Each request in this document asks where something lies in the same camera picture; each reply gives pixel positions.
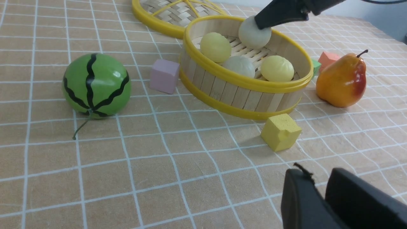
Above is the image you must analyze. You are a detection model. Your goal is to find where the yellow foam cube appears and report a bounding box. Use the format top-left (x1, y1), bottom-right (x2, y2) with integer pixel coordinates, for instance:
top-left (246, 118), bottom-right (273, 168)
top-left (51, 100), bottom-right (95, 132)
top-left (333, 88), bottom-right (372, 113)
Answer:
top-left (260, 114), bottom-right (302, 152)

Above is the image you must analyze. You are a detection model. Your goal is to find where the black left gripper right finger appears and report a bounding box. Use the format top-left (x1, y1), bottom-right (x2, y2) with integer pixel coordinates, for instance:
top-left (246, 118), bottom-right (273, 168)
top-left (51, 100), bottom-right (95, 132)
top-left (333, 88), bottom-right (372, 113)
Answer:
top-left (325, 168), bottom-right (407, 229)

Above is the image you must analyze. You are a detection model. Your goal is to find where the black camera cable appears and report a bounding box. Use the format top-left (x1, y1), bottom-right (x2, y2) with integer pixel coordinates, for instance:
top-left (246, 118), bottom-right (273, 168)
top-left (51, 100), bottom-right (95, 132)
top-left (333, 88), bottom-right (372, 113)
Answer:
top-left (362, 0), bottom-right (407, 5)

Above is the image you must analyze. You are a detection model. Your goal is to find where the pale yellow bun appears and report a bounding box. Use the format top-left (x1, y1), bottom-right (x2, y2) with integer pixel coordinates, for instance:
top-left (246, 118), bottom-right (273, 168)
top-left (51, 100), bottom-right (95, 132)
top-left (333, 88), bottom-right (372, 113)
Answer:
top-left (200, 32), bottom-right (232, 63)

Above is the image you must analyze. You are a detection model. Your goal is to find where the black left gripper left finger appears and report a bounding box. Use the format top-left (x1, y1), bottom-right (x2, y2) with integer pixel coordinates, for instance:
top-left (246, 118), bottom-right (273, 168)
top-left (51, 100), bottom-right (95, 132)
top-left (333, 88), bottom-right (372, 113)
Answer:
top-left (281, 163), bottom-right (347, 229)

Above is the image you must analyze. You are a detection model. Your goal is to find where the pink foam cube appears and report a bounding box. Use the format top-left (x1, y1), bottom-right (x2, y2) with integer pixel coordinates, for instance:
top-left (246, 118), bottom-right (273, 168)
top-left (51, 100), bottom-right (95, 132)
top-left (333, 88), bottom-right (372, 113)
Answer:
top-left (149, 59), bottom-right (180, 94)

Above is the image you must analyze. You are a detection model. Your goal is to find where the woven steamer lid yellow rim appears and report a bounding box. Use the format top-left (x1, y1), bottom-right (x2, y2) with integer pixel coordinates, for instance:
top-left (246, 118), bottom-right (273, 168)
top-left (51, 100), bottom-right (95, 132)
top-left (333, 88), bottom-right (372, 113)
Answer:
top-left (132, 0), bottom-right (226, 39)

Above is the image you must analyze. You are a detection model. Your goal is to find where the orange foam cube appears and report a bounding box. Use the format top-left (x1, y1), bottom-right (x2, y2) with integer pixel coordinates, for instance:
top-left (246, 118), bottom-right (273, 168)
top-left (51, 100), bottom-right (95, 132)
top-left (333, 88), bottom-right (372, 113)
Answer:
top-left (318, 51), bottom-right (341, 72)

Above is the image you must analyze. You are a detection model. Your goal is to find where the orange yellow toy pear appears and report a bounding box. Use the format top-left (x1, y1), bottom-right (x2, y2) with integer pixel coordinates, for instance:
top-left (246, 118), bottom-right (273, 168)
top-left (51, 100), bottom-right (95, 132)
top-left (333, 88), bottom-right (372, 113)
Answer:
top-left (315, 49), bottom-right (369, 108)

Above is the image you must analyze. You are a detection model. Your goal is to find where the green foam cube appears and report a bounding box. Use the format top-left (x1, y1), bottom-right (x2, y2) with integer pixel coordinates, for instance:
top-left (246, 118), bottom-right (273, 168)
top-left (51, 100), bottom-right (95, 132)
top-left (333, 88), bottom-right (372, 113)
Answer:
top-left (312, 59), bottom-right (321, 78)

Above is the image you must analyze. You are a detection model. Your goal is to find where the cream white bun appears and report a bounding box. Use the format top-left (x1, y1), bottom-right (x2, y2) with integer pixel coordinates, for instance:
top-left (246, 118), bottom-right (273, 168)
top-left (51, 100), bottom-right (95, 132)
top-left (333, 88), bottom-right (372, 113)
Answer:
top-left (222, 56), bottom-right (255, 78)

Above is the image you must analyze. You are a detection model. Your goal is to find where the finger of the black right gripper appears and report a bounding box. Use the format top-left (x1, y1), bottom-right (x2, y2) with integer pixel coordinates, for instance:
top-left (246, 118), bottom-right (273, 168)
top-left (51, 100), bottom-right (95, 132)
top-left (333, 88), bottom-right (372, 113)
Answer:
top-left (254, 0), bottom-right (314, 30)

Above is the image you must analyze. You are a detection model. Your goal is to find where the orange checkered tablecloth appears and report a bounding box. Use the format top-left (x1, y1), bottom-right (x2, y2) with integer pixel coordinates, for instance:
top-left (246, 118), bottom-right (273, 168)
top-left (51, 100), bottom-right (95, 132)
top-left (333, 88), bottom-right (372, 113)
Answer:
top-left (0, 0), bottom-right (406, 229)

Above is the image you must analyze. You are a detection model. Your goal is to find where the bamboo steamer tray yellow rim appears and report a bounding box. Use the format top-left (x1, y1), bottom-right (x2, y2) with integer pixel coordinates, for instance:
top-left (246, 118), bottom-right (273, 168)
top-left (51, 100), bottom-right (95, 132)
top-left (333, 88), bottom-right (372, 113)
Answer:
top-left (179, 15), bottom-right (314, 120)

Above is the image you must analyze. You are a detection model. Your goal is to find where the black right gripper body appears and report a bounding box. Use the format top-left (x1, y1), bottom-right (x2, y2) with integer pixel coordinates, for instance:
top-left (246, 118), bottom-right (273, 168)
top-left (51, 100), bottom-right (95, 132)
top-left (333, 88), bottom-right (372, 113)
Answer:
top-left (303, 0), bottom-right (344, 16)

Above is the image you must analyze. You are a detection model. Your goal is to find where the green toy watermelon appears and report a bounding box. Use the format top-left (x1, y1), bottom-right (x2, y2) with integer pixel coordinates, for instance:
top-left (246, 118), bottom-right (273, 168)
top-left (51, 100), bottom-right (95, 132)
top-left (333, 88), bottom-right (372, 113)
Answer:
top-left (62, 53), bottom-right (131, 119)

